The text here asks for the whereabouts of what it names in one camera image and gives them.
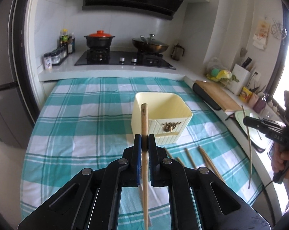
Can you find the purple soap bottle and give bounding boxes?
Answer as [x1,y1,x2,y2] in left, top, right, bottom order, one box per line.
[253,96,266,114]

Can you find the teal checkered tablecloth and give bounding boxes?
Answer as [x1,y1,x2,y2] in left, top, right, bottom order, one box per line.
[20,77,263,219]

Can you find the person's right hand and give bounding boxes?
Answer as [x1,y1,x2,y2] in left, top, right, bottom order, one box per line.
[271,143,289,179]

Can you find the plastic bag with sponges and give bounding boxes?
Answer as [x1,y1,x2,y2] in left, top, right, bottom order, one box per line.
[206,57,239,87]

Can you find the grey refrigerator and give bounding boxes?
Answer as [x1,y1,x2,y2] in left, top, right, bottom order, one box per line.
[0,0,39,149]

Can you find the cream utensil holder box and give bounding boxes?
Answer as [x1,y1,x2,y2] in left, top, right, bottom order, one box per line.
[131,92,193,146]

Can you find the spice jar white label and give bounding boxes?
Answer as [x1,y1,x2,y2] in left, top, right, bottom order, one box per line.
[43,53,52,70]

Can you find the black pot orange lid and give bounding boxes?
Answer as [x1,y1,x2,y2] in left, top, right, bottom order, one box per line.
[84,30,115,49]

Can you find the hanging towel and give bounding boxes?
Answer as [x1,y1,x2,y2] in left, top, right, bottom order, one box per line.
[252,17,271,51]

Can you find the white knife block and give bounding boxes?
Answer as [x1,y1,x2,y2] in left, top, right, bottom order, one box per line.
[228,64,250,96]

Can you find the black gas stove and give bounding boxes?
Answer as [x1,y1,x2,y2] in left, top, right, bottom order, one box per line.
[74,49,176,70]

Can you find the wooden cutting board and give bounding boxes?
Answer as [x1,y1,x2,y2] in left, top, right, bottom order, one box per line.
[195,80,241,112]

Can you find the black wok glass lid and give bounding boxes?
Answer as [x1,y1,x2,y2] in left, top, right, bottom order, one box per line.
[132,34,169,54]

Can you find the yellow printed cup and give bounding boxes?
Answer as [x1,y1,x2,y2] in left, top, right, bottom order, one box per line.
[239,86,253,103]

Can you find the black spice rack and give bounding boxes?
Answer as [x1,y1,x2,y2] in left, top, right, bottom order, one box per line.
[51,47,68,66]

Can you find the sauce bottles group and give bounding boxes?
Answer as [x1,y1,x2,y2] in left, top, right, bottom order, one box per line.
[59,29,75,57]

